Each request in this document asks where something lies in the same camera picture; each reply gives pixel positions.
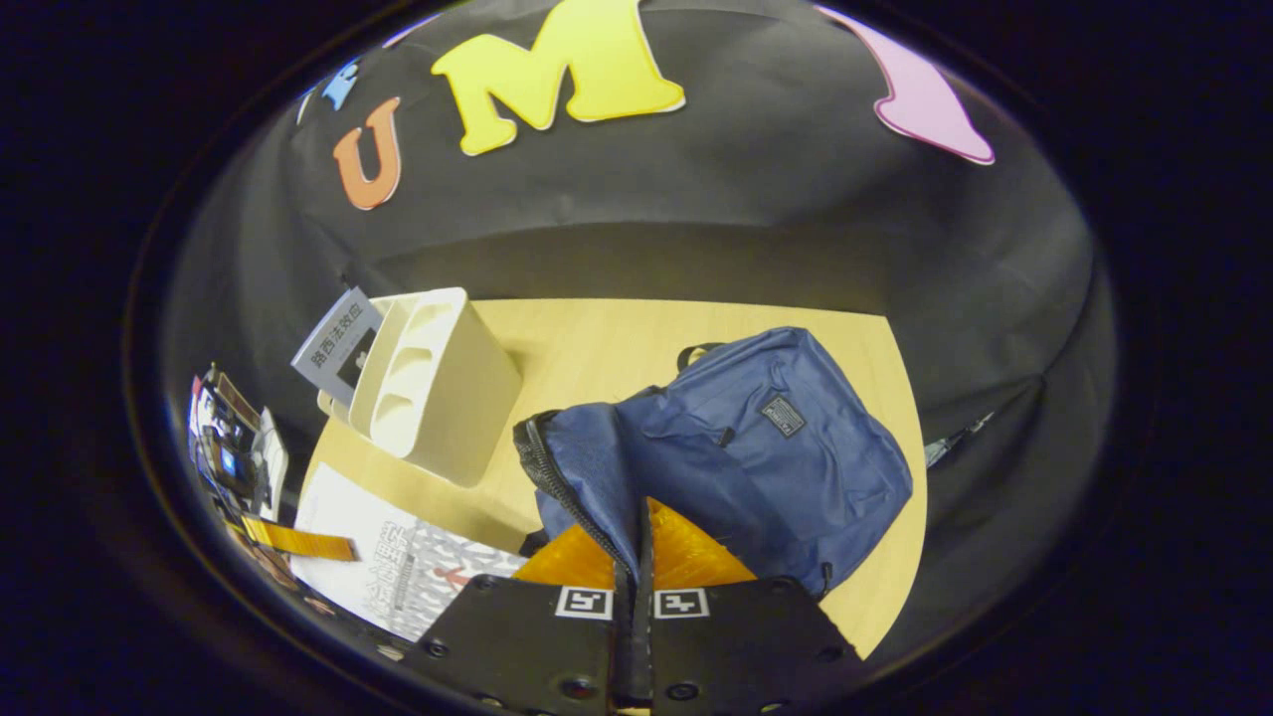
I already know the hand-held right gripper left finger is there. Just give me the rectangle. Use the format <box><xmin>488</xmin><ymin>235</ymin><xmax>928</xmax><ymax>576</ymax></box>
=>
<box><xmin>418</xmin><ymin>524</ymin><xmax>637</xmax><ymax>716</ymax></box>

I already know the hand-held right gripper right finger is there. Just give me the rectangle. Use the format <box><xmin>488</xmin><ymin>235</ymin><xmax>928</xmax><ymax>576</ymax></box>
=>
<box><xmin>636</xmin><ymin>497</ymin><xmax>862</xmax><ymax>716</ymax></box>

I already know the blue schoolbag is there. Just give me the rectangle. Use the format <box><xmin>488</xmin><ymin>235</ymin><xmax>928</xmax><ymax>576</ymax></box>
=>
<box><xmin>512</xmin><ymin>326</ymin><xmax>914</xmax><ymax>603</ymax></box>

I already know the white plastic bookshelf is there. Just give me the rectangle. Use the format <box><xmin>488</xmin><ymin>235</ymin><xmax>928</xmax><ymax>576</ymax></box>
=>
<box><xmin>318</xmin><ymin>286</ymin><xmax>524</xmax><ymax>488</ymax></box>

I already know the white flat object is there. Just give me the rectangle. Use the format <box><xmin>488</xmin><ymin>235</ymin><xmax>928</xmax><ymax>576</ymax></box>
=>
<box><xmin>254</xmin><ymin>408</ymin><xmax>290</xmax><ymax>523</ymax></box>

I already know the white cover book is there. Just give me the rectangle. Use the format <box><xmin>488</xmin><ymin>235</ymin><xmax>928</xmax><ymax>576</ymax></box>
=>
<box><xmin>291</xmin><ymin>462</ymin><xmax>528</xmax><ymax>642</ymax></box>

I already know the blue-grey cover book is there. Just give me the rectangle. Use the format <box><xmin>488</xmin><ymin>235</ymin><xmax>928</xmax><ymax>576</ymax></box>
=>
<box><xmin>291</xmin><ymin>287</ymin><xmax>385</xmax><ymax>407</ymax></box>

